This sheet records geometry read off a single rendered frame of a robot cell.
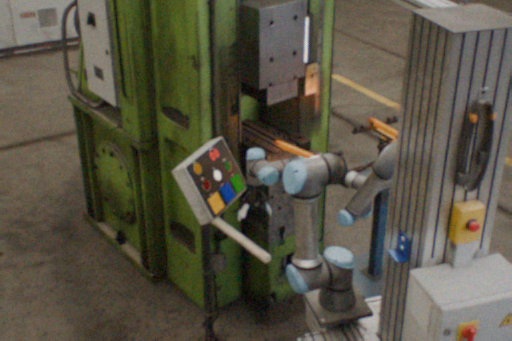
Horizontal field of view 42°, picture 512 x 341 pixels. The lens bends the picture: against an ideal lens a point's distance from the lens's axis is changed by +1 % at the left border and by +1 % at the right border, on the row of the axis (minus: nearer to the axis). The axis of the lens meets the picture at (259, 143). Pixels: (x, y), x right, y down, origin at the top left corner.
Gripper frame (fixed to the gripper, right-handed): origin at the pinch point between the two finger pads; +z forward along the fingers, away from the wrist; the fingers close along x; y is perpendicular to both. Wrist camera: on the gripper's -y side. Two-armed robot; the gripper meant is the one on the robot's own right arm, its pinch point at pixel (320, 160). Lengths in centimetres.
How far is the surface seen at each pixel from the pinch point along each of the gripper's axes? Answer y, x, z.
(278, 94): -29.1, -5.0, 25.9
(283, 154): 6.3, -1.2, 27.3
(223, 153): -12, -46, 19
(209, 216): 4, -68, 0
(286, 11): -71, 0, 24
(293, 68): -40.6, 4.8, 25.5
